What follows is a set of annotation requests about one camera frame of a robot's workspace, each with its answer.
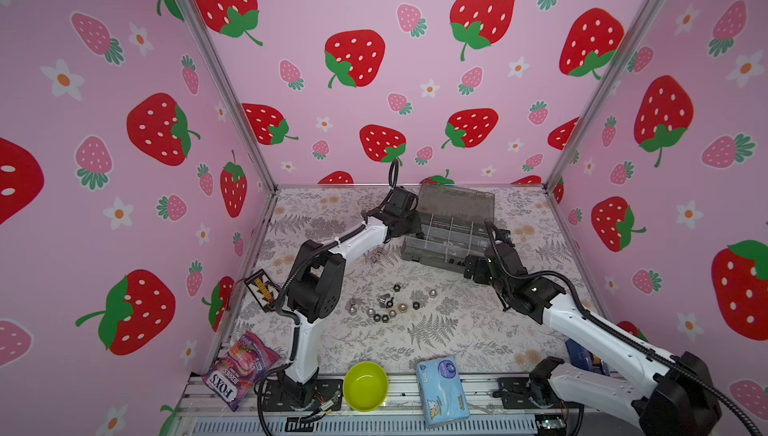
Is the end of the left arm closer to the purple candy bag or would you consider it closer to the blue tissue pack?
the blue tissue pack

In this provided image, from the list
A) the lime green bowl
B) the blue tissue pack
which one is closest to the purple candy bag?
the lime green bowl

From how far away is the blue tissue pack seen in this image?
675mm

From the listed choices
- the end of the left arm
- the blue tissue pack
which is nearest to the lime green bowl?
the blue tissue pack

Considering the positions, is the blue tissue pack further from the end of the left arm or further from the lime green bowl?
the end of the left arm

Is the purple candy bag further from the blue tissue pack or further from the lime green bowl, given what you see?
the blue tissue pack

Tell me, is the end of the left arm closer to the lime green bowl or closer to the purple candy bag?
the lime green bowl

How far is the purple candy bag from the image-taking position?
0.74 m

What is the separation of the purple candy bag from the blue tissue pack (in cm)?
41
